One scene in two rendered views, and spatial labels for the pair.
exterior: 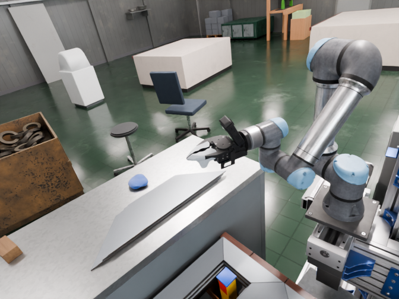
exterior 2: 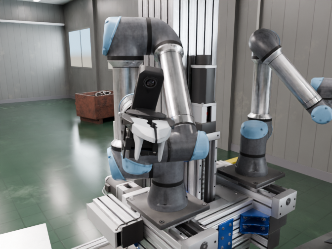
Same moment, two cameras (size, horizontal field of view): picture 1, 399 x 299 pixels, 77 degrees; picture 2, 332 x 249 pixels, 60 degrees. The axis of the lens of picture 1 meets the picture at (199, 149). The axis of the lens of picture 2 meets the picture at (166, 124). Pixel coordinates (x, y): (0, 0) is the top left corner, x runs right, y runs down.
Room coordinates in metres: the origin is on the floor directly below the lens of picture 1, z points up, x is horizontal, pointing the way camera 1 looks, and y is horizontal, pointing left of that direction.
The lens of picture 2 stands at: (0.58, 0.42, 1.56)
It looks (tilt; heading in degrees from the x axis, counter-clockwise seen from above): 13 degrees down; 278
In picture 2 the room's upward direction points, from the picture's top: straight up
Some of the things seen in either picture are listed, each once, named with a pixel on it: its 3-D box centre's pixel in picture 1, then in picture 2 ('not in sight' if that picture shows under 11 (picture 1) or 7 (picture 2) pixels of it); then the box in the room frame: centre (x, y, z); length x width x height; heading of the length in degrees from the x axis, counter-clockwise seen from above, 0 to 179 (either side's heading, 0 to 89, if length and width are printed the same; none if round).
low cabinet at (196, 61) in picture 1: (184, 61); not in sight; (6.96, -0.02, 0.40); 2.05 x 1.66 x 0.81; 138
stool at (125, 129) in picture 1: (132, 148); not in sight; (2.85, 0.85, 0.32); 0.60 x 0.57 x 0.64; 48
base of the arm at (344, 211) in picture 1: (344, 199); (167, 189); (0.71, -0.54, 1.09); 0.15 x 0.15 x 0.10
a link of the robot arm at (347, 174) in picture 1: (347, 175); (165, 159); (0.72, -0.54, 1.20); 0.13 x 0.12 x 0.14; 19
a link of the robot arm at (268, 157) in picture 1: (272, 157); (143, 149); (0.74, -0.25, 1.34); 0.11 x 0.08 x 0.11; 19
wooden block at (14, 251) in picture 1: (6, 248); not in sight; (0.77, 0.88, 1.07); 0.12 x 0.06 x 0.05; 52
